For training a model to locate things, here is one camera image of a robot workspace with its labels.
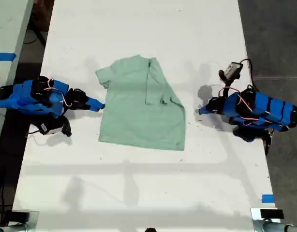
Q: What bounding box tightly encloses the pale green T-shirt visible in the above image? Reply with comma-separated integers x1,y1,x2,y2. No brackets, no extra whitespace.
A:
94,54,186,151

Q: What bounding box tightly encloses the long blue tape strip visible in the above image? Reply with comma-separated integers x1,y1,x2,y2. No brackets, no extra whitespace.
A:
0,52,17,62

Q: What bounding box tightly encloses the dark brown box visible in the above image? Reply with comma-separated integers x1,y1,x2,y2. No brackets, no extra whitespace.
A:
31,0,55,33

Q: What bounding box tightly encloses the white side table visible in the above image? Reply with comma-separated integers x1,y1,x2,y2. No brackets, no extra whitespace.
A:
0,0,35,152

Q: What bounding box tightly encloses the short blue tape strip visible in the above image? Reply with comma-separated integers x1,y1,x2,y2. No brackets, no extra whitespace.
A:
261,193,276,204

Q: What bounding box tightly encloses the grey metal tube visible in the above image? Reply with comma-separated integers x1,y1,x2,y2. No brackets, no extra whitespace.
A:
253,219,297,232
0,222,29,232

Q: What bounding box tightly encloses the gripper camera black stalk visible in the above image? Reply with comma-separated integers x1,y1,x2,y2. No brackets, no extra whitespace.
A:
218,70,237,97
60,116,73,138

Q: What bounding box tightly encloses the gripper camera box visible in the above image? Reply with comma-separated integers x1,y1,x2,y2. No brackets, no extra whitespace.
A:
38,120,64,136
223,61,244,79

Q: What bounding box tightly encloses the gripper camera cable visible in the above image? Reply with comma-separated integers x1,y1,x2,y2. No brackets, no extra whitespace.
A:
239,58,257,91
26,122,43,139

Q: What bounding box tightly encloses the silver metal bracket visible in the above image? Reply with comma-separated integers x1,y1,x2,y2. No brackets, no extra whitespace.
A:
250,207,285,224
4,209,40,232

